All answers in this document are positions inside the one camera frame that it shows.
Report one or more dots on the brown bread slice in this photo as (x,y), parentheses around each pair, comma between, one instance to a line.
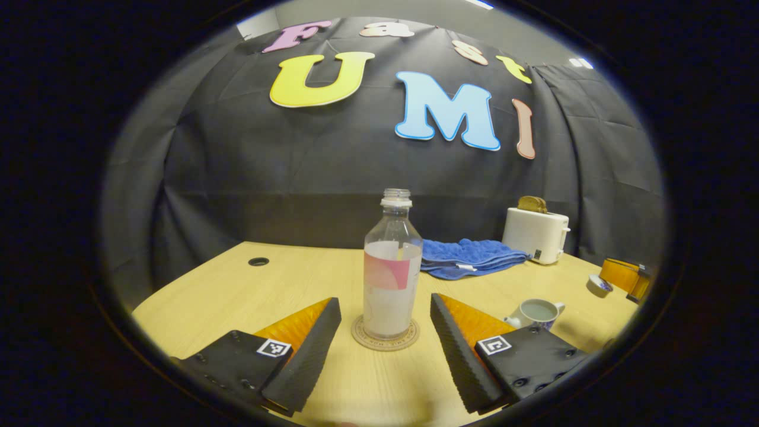
(539,205)
(525,204)

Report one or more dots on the round brown coaster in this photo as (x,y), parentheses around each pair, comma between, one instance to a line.
(385,345)

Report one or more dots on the black backdrop cloth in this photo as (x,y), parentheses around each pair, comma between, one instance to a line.
(237,178)

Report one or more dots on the white blue-patterned teacup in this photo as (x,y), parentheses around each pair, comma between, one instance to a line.
(533,314)

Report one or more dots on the clear plastic water bottle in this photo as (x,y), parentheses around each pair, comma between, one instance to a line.
(391,296)

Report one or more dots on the folded blue towel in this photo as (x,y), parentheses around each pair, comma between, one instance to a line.
(468,255)

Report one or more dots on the ceiling light panel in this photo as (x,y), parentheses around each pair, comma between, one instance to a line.
(580,62)

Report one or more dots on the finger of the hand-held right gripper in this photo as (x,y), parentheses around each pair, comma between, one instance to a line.
(619,274)
(642,287)

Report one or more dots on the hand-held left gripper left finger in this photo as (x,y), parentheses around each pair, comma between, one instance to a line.
(305,356)

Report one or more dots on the white toaster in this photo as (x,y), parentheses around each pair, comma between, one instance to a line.
(533,234)

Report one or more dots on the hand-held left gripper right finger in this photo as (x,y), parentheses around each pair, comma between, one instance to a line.
(459,356)

